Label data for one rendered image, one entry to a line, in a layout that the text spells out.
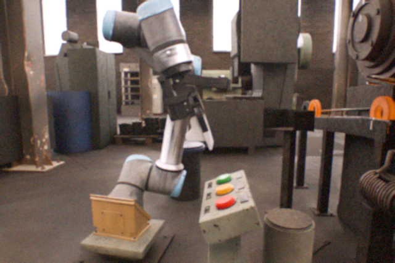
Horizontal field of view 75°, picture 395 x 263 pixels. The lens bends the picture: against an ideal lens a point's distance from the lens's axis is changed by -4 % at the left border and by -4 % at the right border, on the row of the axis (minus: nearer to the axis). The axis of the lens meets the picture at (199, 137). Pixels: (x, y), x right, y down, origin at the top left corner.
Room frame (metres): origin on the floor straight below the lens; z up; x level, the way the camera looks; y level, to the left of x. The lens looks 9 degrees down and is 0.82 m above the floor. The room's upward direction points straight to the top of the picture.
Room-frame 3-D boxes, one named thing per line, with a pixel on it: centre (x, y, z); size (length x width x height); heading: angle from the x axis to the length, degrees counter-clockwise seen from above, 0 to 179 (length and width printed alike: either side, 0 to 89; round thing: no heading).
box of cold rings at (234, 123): (4.00, -0.36, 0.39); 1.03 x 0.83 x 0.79; 90
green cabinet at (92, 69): (4.30, 1.67, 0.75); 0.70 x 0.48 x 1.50; 176
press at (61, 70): (8.15, 3.59, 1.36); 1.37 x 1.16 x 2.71; 76
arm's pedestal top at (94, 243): (1.28, 0.38, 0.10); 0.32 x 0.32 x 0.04; 78
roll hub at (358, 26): (1.21, -0.74, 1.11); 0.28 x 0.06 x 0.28; 176
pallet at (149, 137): (4.74, 0.84, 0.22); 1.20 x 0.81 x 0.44; 91
